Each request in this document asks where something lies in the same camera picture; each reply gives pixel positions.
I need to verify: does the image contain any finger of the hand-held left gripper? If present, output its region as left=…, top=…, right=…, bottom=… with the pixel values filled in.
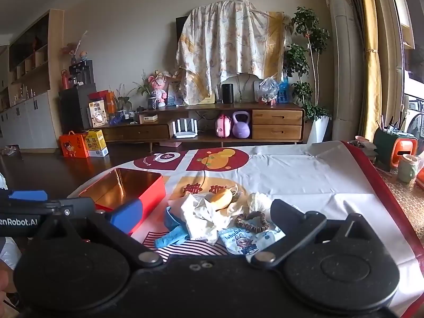
left=8, top=190, right=48, bottom=202

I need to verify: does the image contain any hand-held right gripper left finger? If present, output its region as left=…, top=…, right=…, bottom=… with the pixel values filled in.
left=35, top=199, right=164, bottom=268

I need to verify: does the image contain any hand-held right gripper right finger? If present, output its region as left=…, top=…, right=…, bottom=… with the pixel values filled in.
left=250, top=199, right=375, bottom=268

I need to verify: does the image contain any brown bead bracelet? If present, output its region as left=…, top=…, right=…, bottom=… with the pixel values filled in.
left=235, top=211, right=271, bottom=234

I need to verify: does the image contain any red tin box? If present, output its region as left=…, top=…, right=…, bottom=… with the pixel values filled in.
left=79, top=168, right=167, bottom=236

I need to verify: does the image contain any cartoon print face mask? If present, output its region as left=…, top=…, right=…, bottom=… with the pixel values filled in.
left=218, top=227, right=286, bottom=256

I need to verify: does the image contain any yellow soft toy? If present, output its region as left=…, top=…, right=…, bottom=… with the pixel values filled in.
left=210, top=188, right=235, bottom=211

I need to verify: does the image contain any white mesh cloth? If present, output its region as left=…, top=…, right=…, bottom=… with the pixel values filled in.
left=180, top=194, right=240, bottom=243

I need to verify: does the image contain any printed tablecloth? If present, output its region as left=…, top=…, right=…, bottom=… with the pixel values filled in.
left=66, top=141, right=424, bottom=318

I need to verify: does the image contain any orange gift box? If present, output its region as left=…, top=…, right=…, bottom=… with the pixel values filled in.
left=59, top=131, right=90, bottom=158

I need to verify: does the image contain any yellow carton box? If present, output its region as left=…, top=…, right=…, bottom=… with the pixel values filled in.
left=84, top=129, right=109, bottom=157

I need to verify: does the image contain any wooden TV cabinet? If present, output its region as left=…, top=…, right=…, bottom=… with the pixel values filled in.
left=99, top=102, right=306, bottom=150

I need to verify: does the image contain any purple kettlebell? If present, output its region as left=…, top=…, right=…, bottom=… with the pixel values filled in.
left=232, top=111, right=253, bottom=139

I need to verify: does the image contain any black cabinet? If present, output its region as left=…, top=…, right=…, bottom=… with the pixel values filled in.
left=59, top=85, right=97, bottom=135

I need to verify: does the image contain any white router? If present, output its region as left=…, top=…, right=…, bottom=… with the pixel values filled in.
left=172, top=119, right=199, bottom=139

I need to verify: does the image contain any cream printed box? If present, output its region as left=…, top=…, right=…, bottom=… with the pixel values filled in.
left=87, top=101, right=110, bottom=128

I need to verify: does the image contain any pink toy case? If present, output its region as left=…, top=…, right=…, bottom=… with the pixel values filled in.
left=215, top=114, right=233, bottom=138

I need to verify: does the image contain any blue plastic holder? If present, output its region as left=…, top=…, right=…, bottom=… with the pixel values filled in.
left=278, top=76, right=291, bottom=103

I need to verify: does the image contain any dark green utensil holder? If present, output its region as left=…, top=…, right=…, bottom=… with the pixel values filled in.
left=374, top=113, right=418, bottom=172

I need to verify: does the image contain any knotted plastic bag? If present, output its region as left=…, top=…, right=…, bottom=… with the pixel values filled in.
left=258, top=76, right=281, bottom=106

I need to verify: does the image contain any small potted plant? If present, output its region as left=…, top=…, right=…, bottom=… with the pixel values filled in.
left=132, top=72, right=160, bottom=111

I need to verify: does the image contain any potted green plant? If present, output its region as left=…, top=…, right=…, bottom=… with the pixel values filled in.
left=283, top=6, right=333, bottom=145

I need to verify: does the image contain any beige padded stand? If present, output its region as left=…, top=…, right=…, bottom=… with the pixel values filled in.
left=221, top=73, right=263, bottom=104

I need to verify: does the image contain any pink doll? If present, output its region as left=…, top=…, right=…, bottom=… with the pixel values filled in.
left=148, top=69, right=173, bottom=107

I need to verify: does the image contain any black speaker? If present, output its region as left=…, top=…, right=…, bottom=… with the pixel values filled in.
left=221, top=83, right=234, bottom=104

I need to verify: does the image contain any black coffee machine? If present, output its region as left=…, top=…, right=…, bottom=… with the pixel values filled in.
left=68, top=60, right=94, bottom=87

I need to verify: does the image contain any green mug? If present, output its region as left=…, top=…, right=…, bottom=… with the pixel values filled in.
left=397, top=154, right=422, bottom=184

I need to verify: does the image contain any orange plastic stand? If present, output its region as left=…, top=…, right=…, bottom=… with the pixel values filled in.
left=389, top=137, right=418, bottom=170

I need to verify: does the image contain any floor standing air conditioner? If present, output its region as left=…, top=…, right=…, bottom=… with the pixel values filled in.
left=325, top=0, right=372, bottom=142

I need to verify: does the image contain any patterned cloth cover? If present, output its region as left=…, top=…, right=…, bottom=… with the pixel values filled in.
left=175, top=0, right=286, bottom=105

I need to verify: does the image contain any yellow curtain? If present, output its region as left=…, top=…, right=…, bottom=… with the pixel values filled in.
left=356, top=0, right=383, bottom=144

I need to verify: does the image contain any black television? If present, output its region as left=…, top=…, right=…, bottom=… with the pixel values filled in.
left=175, top=16, right=189, bottom=42

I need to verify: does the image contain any wall storage cabinet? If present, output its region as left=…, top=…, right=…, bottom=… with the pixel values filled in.
left=0, top=9, right=64, bottom=150

